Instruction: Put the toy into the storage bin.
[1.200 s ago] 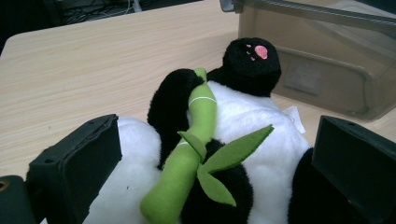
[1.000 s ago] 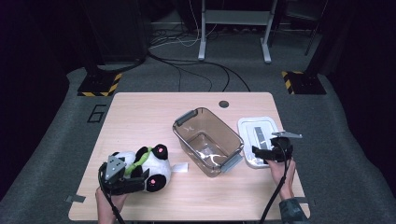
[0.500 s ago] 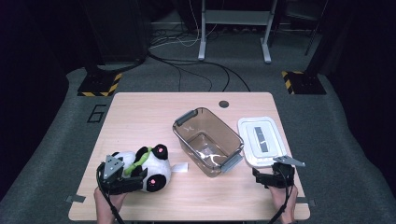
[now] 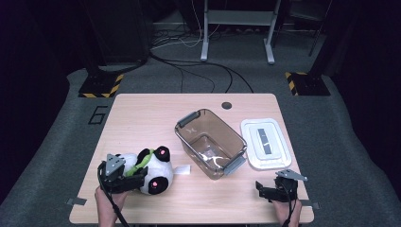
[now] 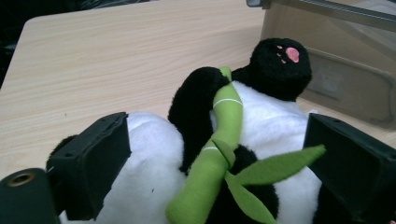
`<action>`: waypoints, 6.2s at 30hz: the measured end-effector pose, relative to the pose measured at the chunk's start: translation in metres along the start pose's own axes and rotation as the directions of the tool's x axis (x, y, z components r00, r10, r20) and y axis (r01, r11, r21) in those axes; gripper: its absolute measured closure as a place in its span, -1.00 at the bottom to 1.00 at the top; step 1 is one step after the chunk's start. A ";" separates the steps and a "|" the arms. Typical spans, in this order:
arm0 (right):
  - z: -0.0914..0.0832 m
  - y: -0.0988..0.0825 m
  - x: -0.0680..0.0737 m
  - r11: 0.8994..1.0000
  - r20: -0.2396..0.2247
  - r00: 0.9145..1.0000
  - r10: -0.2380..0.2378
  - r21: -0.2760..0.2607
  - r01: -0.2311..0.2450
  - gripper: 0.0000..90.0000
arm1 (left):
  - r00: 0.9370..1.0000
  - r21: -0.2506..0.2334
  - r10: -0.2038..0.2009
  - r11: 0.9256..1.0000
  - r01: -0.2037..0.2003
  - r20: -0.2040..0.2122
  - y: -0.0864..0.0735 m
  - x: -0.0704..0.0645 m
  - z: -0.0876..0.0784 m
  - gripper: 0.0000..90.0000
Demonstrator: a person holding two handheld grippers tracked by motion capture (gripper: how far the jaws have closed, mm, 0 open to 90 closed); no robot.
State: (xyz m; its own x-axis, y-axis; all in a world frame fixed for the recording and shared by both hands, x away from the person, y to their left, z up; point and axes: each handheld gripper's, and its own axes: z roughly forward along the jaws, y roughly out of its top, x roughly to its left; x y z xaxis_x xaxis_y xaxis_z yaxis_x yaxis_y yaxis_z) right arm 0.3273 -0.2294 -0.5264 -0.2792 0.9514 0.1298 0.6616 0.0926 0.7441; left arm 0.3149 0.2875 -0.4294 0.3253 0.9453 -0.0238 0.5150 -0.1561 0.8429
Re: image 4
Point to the white storage box lid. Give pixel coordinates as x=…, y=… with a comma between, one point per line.
x=266, y=143

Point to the black striped stand base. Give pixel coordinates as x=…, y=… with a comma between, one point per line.
x=101, y=85
x=309, y=84

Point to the grey tape strip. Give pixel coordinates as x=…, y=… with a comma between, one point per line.
x=310, y=205
x=76, y=201

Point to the dark round table grommet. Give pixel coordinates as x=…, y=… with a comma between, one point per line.
x=226, y=105

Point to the panda plush toy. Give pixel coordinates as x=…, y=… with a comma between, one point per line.
x=157, y=171

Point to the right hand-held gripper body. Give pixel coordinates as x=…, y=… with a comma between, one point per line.
x=285, y=189

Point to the white metal stand frame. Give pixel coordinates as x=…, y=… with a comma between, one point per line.
x=241, y=17

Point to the clear brown storage box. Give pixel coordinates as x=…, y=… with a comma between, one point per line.
x=209, y=142

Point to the large black box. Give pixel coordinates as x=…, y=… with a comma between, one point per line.
x=123, y=31

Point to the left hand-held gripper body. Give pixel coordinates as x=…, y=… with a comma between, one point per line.
x=113, y=176

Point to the person's left hand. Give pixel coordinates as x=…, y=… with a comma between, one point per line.
x=108, y=205

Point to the person's right hand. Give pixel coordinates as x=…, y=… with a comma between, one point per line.
x=285, y=211

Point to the black stand post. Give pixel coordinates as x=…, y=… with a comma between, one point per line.
x=321, y=41
x=93, y=47

